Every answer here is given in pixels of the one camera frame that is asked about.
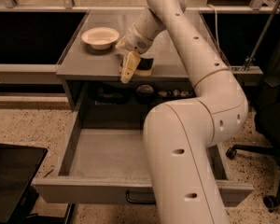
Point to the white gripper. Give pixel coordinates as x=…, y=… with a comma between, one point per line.
x=136, y=40

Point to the green and yellow sponge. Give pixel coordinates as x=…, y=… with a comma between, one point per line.
x=143, y=69

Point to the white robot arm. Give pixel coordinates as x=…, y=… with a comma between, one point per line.
x=154, y=19

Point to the grey open top drawer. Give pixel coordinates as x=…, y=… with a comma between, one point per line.
x=115, y=159

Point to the white bowl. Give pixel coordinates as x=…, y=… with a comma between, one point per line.
x=100, y=38

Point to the black tape roll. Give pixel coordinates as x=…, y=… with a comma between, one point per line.
x=145, y=94

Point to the dark object inside cabinet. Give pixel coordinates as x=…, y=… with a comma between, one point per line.
x=107, y=94

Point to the grey cabinet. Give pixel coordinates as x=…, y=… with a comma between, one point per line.
x=96, y=59

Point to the crumpled white paper pieces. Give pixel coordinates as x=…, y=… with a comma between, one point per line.
x=174, y=94

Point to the black office chair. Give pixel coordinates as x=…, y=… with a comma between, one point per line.
x=265, y=104

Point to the black flat panel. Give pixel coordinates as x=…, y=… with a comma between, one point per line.
x=18, y=167

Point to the black drawer handle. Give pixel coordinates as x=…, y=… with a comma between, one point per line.
x=139, y=197

